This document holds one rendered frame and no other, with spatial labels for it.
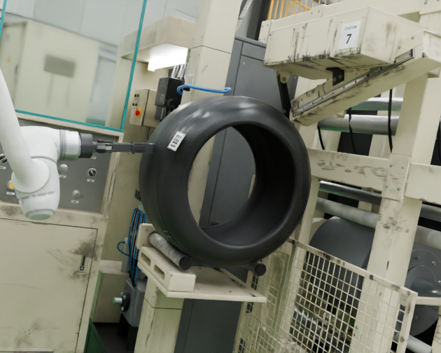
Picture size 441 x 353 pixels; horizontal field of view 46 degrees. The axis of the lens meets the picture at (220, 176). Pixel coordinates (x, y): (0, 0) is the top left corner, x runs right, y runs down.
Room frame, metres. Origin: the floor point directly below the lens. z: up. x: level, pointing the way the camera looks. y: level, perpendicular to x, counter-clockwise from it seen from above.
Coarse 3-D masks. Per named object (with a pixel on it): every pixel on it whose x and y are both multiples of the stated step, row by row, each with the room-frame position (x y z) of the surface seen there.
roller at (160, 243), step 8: (152, 240) 1.93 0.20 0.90; (160, 240) 1.88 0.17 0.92; (160, 248) 1.84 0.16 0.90; (168, 248) 1.79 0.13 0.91; (176, 248) 1.77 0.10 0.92; (168, 256) 1.77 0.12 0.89; (176, 256) 1.70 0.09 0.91; (184, 256) 1.67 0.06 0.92; (176, 264) 1.69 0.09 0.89; (184, 264) 1.67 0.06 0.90
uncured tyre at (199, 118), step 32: (224, 96) 1.76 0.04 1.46; (160, 128) 1.76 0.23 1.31; (192, 128) 1.63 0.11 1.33; (224, 128) 1.65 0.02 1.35; (256, 128) 2.00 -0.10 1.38; (288, 128) 1.76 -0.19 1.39; (160, 160) 1.63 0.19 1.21; (192, 160) 1.62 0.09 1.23; (256, 160) 2.04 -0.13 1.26; (288, 160) 1.96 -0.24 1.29; (160, 192) 1.62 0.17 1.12; (256, 192) 2.04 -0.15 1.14; (288, 192) 1.96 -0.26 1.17; (160, 224) 1.67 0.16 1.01; (192, 224) 1.64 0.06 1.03; (224, 224) 2.00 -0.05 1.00; (256, 224) 2.02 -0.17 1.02; (288, 224) 1.79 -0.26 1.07; (192, 256) 1.69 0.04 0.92; (224, 256) 1.70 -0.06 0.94; (256, 256) 1.75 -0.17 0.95
